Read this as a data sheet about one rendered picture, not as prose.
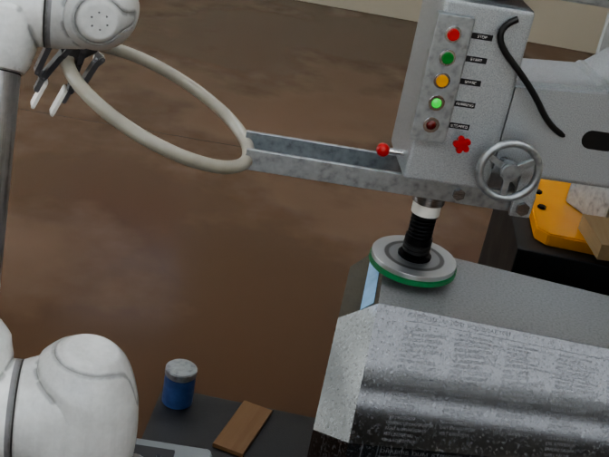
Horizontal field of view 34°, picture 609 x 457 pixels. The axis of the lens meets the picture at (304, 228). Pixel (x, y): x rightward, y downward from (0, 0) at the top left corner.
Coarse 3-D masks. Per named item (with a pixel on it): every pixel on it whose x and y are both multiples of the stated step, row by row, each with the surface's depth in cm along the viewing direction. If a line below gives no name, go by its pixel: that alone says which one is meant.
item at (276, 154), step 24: (264, 144) 238; (288, 144) 238; (312, 144) 238; (336, 144) 240; (264, 168) 229; (288, 168) 229; (312, 168) 229; (336, 168) 230; (360, 168) 230; (384, 168) 242; (408, 192) 233; (432, 192) 234; (456, 192) 233; (480, 192) 235
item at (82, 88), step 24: (120, 48) 238; (72, 72) 209; (168, 72) 246; (96, 96) 205; (120, 120) 204; (144, 144) 205; (168, 144) 206; (240, 144) 237; (216, 168) 213; (240, 168) 221
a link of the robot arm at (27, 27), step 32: (0, 0) 145; (32, 0) 146; (0, 32) 146; (32, 32) 149; (0, 64) 147; (0, 96) 148; (0, 128) 149; (0, 160) 149; (0, 192) 150; (0, 224) 150; (0, 256) 151; (0, 320) 152; (0, 352) 148; (0, 384) 147; (0, 416) 146; (0, 448) 147
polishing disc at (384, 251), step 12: (384, 240) 253; (396, 240) 254; (372, 252) 246; (384, 252) 247; (396, 252) 248; (432, 252) 251; (444, 252) 253; (384, 264) 241; (396, 264) 242; (408, 264) 243; (420, 264) 245; (432, 264) 246; (444, 264) 247; (456, 264) 248; (408, 276) 239; (420, 276) 239; (432, 276) 240; (444, 276) 241
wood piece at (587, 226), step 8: (584, 216) 302; (592, 216) 302; (584, 224) 300; (592, 224) 297; (600, 224) 298; (608, 224) 299; (584, 232) 300; (592, 232) 293; (600, 232) 292; (608, 232) 293; (592, 240) 292; (600, 240) 287; (608, 240) 288; (592, 248) 292; (600, 248) 286; (608, 248) 286; (600, 256) 287; (608, 256) 287
